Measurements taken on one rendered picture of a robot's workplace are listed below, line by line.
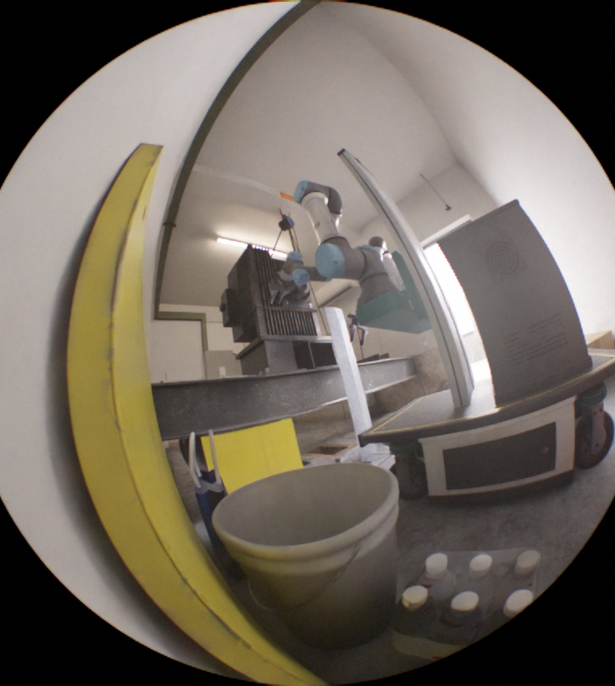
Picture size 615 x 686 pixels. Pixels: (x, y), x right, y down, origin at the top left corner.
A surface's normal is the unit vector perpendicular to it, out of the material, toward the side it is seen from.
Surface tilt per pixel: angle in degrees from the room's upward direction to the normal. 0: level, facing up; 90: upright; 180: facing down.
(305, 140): 180
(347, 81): 180
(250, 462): 90
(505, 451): 90
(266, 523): 87
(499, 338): 90
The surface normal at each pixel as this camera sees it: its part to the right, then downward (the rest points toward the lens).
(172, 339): 0.61, -0.33
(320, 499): -0.11, -0.28
